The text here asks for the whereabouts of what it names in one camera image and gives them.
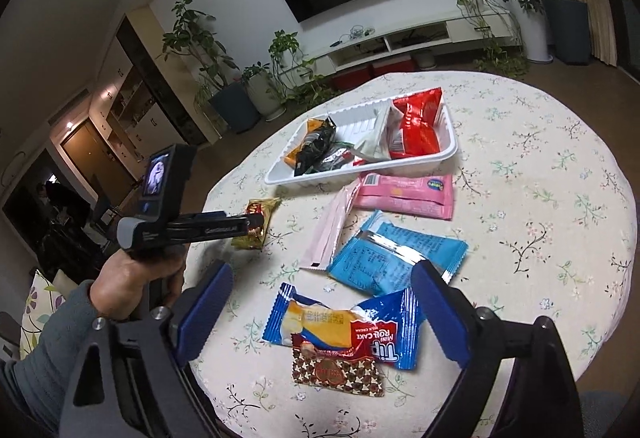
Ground floral tablecloth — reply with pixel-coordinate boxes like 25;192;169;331
182;70;638;438

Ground pink snack packet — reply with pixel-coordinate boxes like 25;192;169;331
351;171;455;220

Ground beige cushion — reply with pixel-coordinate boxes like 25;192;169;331
51;268;81;301

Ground white wall cabinet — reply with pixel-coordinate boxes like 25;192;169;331
97;36;166;179

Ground long pale pink packet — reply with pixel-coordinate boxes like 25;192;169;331
299;182;362;272

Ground tall plant in dark pot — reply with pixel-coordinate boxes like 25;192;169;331
156;0;261;134

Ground brown wooden door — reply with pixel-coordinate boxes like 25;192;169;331
60;118;138;191

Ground bushy plant in white pot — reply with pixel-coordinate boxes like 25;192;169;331
489;0;553;64

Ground floral cushion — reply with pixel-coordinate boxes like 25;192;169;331
19;269;67;360

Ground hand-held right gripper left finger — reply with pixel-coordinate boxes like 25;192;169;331
64;261;235;438

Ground light blue snack packet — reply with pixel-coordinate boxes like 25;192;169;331
326;209;470;297

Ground blue roll cake packet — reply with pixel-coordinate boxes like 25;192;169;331
263;282;421;371

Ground orange snack packet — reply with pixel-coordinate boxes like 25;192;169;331
284;117;323;167

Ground pale green snack bag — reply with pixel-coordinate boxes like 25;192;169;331
350;107;398;162

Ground person's left hand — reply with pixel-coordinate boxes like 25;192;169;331
89;245;185;323

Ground person's left forearm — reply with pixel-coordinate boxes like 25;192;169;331
0;285;108;438

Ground red storage box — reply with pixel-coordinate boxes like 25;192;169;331
371;56;416;78
331;66;373;92

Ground large red snack packet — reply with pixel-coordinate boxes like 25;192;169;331
386;87;447;160

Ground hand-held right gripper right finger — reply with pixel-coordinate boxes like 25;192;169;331
411;261;585;438

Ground red candy packet with medallion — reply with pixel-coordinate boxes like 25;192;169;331
289;332;386;398

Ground small red and gold packet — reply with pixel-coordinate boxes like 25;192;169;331
231;197;282;251

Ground white plastic tray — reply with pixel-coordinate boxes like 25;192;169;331
264;92;459;186

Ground white television cabinet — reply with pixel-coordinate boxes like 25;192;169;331
300;16;516;74

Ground cables on television cabinet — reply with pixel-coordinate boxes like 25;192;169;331
332;24;376;46

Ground black and gold snack packet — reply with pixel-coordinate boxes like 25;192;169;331
294;117;337;176

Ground plant in white ribbed pot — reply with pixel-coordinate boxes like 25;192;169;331
241;62;287;120

